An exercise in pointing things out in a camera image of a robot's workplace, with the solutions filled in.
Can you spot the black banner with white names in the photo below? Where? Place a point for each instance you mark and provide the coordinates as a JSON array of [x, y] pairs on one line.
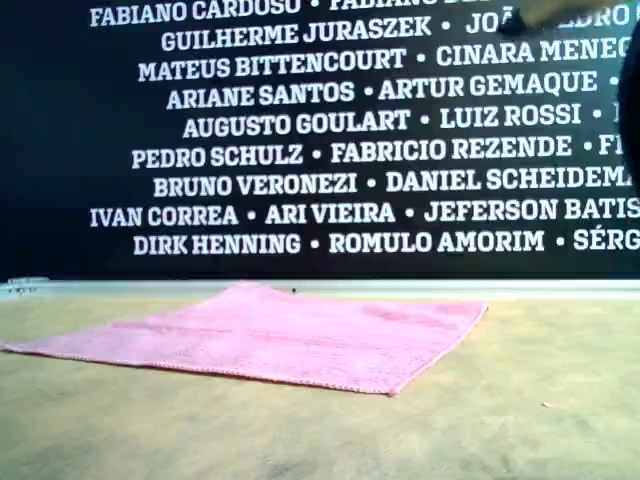
[[50, 150]]

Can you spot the aluminium frame rail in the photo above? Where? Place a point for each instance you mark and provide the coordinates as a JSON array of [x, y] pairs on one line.
[[550, 287]]

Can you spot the right gripper fixed finger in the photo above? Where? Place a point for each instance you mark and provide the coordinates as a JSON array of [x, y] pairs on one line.
[[550, 15]]

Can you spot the beige felt table cover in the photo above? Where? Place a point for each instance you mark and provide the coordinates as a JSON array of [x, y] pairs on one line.
[[300, 435]]

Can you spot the pink terry cloth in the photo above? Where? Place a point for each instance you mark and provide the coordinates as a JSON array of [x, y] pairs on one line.
[[275, 340]]

